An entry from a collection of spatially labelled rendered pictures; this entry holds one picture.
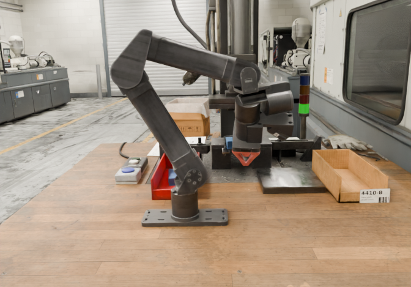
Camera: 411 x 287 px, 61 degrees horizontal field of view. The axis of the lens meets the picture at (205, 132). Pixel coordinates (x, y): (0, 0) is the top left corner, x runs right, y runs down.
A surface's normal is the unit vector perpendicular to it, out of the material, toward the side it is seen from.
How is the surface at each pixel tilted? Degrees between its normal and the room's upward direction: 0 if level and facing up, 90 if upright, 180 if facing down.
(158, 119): 88
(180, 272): 0
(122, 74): 90
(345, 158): 90
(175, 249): 0
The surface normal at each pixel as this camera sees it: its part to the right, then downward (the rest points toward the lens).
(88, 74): -0.08, 0.23
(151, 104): 0.27, 0.29
